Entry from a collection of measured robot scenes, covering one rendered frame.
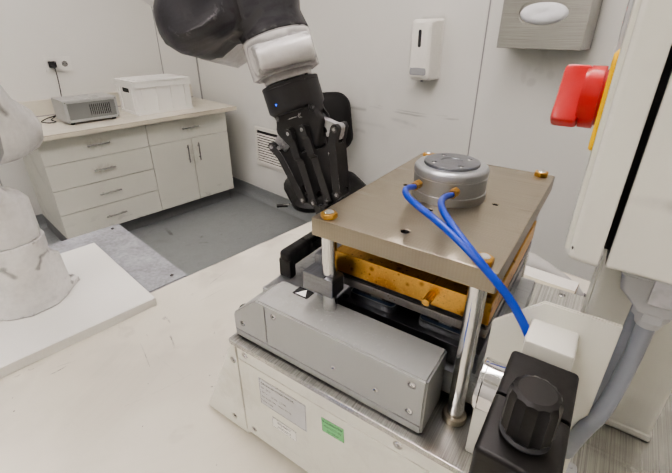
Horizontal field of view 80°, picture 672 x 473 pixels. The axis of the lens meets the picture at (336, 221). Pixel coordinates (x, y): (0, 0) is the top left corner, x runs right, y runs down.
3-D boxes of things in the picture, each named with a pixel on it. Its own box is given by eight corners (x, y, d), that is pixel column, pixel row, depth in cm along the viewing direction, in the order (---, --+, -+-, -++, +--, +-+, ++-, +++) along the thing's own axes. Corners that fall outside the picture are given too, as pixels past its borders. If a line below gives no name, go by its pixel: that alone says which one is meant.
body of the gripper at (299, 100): (330, 67, 52) (350, 137, 55) (285, 86, 58) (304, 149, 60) (293, 72, 47) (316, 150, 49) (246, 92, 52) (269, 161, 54)
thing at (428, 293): (530, 248, 52) (547, 179, 48) (480, 349, 36) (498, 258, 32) (409, 216, 61) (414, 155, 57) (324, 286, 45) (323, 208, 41)
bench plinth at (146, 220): (230, 197, 332) (229, 186, 328) (70, 250, 254) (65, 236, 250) (199, 183, 362) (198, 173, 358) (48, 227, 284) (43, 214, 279)
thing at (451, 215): (592, 252, 51) (624, 153, 46) (553, 436, 28) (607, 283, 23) (416, 208, 64) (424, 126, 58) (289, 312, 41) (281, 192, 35)
